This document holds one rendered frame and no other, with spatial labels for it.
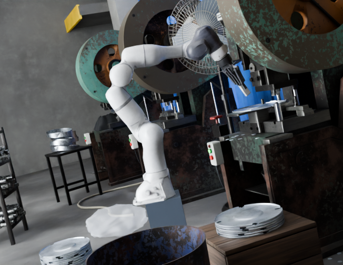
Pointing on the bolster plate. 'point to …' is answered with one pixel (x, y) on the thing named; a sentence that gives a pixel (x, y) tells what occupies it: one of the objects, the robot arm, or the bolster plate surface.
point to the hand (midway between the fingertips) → (244, 89)
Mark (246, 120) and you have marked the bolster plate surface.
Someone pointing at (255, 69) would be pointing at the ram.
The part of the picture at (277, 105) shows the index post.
